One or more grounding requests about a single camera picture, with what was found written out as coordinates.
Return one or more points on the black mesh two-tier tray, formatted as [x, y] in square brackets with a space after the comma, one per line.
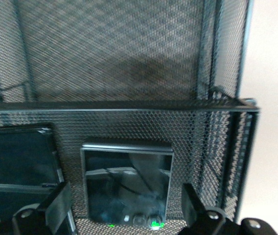
[117, 61]

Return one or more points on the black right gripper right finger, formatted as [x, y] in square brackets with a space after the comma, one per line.
[192, 208]

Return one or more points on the black flip phone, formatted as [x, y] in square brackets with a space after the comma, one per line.
[126, 186]

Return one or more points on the black slab smartphone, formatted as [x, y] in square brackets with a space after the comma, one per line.
[19, 156]

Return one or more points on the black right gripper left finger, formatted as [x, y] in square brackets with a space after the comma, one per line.
[55, 208]

